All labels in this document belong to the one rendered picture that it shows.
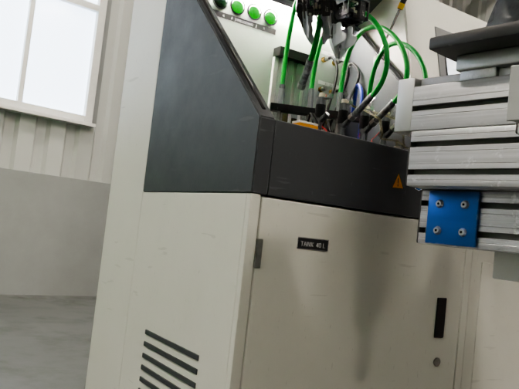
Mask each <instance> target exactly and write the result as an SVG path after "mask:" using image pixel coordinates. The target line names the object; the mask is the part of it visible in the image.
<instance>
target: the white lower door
mask: <svg viewBox="0 0 519 389"><path fill-rule="evenodd" d="M418 223H419V220H415V219H409V218H400V217H394V216H388V215H379V214H373V213H368V212H363V211H353V210H347V209H342V208H332V207H327V206H321V205H312V204H306V203H301V202H295V201H286V200H280V199H275V198H265V197H261V199H260V206H259V219H258V226H257V233H256V247H255V254H254V261H253V274H252V282H251V289H250V296H249V309H248V316H247V324H246V337H245V344H244V351H243V365H242V372H241V379H240V386H239V389H453V378H454V370H455V361H456V345H457V336H458V327H459V318H460V301H461V292H462V284H463V267H464V259H465V249H461V248H453V247H446V246H439V245H427V244H420V243H417V242H416V239H417V231H418Z"/></svg>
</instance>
